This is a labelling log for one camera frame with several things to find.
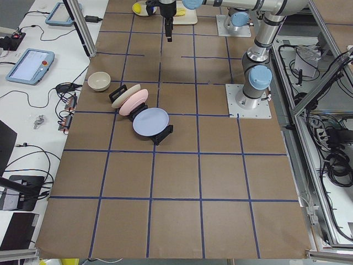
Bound black dish rack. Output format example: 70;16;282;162
109;84;174;145

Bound far teach pendant tablet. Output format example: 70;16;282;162
45;2;73;27

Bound metal bolts cluster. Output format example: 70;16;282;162
33;115;46;130

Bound black monitor stand base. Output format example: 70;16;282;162
1;175;45;211

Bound black power adapter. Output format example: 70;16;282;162
84;15;103;23

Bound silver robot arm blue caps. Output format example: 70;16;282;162
183;0;308;110

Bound blue plate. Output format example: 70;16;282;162
133;108;169;136

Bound aluminium frame post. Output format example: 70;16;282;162
63;0;97;58

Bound yellow lemon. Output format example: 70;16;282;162
132;3;142;14

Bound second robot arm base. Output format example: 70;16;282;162
223;8;250;31

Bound near teach pendant tablet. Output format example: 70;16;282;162
6;49;55;85

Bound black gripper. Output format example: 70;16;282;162
146;0;177;42

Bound yellow bread roll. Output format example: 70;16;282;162
175;7;186;17

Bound cream bowl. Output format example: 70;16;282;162
87;72;111;92

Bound pink plate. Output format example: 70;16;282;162
119;89;149;116

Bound white tray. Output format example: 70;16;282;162
173;2;197;25

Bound teach pendant tablet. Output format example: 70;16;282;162
6;49;55;85
45;2;73;27

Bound cream plate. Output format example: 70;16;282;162
111;84;141;109

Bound brown paper table mat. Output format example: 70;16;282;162
36;1;311;259

